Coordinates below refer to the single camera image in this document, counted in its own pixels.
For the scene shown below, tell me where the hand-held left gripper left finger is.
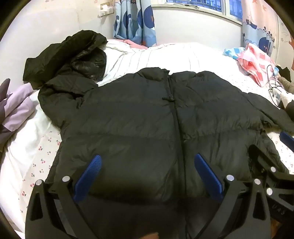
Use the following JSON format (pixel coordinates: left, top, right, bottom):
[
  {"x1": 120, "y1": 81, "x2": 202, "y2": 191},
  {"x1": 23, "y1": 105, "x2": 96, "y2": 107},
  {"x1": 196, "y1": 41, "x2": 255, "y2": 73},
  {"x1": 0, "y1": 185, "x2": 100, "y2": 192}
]
[{"x1": 25, "y1": 154, "x2": 103, "y2": 239}]

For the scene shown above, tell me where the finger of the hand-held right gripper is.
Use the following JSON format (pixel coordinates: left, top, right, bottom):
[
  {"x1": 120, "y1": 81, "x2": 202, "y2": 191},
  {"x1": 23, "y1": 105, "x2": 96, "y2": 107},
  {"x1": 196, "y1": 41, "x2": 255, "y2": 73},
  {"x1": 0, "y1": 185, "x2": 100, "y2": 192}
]
[
  {"x1": 248, "y1": 144, "x2": 294, "y2": 184},
  {"x1": 279, "y1": 131, "x2": 294, "y2": 150}
]

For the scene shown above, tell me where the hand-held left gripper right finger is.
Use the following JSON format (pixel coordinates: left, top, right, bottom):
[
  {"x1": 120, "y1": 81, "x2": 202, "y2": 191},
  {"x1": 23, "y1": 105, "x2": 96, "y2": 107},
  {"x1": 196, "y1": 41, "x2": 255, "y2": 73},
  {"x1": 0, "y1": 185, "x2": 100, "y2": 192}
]
[{"x1": 194, "y1": 153, "x2": 273, "y2": 239}]

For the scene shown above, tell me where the black puffer jacket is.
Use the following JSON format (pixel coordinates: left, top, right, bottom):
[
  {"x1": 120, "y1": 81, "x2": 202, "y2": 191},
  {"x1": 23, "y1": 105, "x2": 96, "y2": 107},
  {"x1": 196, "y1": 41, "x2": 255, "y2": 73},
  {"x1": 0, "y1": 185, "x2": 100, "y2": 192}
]
[{"x1": 37, "y1": 67, "x2": 294, "y2": 239}]

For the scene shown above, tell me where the brown garment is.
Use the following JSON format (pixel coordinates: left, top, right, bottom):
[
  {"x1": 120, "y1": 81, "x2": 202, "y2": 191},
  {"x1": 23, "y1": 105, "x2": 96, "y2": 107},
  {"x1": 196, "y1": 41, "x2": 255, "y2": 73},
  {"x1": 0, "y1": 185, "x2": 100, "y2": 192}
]
[{"x1": 278, "y1": 77, "x2": 294, "y2": 92}]

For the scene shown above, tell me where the bed with cherry print sheet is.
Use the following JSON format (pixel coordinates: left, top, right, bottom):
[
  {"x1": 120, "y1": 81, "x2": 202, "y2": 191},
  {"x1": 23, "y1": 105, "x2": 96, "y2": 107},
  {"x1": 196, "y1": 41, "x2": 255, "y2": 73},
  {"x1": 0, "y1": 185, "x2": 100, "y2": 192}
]
[{"x1": 0, "y1": 41, "x2": 294, "y2": 230}]

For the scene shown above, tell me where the dark garment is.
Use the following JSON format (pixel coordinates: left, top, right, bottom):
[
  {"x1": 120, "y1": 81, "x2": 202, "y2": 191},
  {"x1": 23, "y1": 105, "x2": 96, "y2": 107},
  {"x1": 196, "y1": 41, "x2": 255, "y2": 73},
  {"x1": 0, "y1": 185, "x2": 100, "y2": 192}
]
[{"x1": 276, "y1": 65, "x2": 292, "y2": 80}]

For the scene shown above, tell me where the pink checked cloth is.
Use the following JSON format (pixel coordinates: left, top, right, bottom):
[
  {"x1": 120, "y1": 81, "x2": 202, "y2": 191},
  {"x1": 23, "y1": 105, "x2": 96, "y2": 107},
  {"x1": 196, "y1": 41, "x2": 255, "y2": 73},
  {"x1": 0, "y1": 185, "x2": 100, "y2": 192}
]
[{"x1": 236, "y1": 42, "x2": 278, "y2": 87}]

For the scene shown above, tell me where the purple patchwork cloth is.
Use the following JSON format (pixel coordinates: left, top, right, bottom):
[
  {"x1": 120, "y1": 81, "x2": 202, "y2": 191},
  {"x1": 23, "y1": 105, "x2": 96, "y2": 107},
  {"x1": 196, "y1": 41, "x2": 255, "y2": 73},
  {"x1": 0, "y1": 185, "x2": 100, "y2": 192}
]
[{"x1": 0, "y1": 78, "x2": 35, "y2": 147}]

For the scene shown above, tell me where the light blue patterned cloth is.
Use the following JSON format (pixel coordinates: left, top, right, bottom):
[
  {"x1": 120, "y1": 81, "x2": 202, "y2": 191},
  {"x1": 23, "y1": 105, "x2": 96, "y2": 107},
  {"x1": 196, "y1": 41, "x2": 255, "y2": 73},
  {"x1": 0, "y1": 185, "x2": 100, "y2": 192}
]
[{"x1": 223, "y1": 47, "x2": 247, "y2": 60}]

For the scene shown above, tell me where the pink and blue cartoon curtain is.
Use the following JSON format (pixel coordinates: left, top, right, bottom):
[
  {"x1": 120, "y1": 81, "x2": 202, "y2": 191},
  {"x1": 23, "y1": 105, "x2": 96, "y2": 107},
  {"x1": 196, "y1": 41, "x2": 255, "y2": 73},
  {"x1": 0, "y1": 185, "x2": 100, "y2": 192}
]
[{"x1": 240, "y1": 0, "x2": 279, "y2": 60}]

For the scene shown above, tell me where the white striped duvet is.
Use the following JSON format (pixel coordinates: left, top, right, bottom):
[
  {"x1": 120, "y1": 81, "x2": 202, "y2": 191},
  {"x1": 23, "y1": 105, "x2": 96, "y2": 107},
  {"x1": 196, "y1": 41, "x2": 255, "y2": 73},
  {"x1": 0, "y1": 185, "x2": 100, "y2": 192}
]
[{"x1": 96, "y1": 39, "x2": 239, "y2": 85}]

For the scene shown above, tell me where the black shiny hooded jacket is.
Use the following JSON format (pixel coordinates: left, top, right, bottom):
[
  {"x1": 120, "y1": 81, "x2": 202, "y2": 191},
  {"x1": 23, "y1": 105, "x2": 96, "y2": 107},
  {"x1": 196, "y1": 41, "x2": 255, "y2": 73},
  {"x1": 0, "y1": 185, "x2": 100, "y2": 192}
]
[{"x1": 22, "y1": 30, "x2": 108, "y2": 89}]

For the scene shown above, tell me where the plain pink cloth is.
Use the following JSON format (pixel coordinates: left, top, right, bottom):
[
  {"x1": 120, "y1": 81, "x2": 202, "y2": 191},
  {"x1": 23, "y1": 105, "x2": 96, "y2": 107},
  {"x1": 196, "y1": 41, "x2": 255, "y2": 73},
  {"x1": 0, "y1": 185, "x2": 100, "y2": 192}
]
[{"x1": 124, "y1": 39, "x2": 147, "y2": 50}]

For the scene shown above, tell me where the window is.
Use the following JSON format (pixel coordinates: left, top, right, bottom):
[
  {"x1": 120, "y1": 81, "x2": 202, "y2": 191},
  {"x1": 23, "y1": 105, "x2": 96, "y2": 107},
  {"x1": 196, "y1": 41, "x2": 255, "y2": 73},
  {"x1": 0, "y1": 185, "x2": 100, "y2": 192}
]
[{"x1": 165, "y1": 0, "x2": 244, "y2": 22}]

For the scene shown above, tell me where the black cable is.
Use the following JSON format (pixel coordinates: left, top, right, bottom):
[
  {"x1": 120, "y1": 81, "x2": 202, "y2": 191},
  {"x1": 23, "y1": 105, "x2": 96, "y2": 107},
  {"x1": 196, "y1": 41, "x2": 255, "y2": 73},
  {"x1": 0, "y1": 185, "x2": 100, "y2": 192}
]
[{"x1": 266, "y1": 65, "x2": 284, "y2": 101}]

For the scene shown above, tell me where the white wall outlet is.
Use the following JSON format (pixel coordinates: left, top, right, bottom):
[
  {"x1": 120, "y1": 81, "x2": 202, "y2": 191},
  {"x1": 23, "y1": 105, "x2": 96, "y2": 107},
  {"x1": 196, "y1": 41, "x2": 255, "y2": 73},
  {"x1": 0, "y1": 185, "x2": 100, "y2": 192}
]
[{"x1": 99, "y1": 2, "x2": 114, "y2": 16}]

